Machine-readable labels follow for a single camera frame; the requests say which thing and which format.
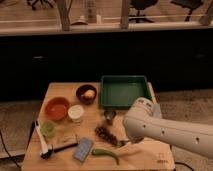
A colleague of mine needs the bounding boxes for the silver metal fork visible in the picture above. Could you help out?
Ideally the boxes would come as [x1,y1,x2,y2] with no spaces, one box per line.
[117,140,129,148]

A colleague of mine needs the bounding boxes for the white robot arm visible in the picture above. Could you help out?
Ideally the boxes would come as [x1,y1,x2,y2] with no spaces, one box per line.
[123,97,213,158]

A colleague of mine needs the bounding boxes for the small metal cup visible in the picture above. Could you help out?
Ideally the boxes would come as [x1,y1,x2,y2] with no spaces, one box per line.
[104,110,116,125]

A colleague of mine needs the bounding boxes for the green small cup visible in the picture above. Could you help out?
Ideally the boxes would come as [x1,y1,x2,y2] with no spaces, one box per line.
[40,121,55,138]

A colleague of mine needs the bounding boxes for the green plastic tray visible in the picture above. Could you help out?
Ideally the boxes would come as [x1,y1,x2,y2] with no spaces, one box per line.
[99,75,152,109]

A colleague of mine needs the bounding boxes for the yellow round food piece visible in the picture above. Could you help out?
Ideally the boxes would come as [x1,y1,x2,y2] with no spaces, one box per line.
[83,90,95,99]

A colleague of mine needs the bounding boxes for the dark maroon bowl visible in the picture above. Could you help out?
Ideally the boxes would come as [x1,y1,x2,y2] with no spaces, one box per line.
[76,84,97,105]

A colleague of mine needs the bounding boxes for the white round container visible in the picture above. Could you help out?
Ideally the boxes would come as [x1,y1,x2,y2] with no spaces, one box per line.
[68,105,84,123]

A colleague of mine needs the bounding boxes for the dark purple grape bunch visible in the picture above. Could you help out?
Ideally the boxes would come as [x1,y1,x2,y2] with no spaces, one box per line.
[95,126,118,146]

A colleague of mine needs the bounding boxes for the orange bowl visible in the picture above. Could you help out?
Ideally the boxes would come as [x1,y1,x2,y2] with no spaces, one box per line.
[44,97,70,121]

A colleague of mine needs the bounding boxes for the blue sponge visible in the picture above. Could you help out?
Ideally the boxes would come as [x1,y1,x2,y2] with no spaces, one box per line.
[73,137,94,162]

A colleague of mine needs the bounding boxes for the green chili pepper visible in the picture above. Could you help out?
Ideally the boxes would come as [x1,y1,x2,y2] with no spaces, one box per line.
[91,148,120,165]

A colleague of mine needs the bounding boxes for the black office chair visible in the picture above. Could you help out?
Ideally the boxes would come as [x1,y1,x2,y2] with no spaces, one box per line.
[129,0,158,23]
[26,0,54,11]

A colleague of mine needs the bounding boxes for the black office chair left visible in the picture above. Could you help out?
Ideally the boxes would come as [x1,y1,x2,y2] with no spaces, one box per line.
[26,0,54,11]

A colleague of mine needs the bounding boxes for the black chair right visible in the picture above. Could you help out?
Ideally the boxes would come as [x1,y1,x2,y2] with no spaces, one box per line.
[171,0,203,22]

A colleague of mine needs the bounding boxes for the white handled dish brush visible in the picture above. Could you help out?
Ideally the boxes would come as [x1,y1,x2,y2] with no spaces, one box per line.
[34,121,49,159]

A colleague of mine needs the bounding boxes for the black cable left floor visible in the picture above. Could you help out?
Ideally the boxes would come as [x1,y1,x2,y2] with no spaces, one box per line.
[0,129,22,170]

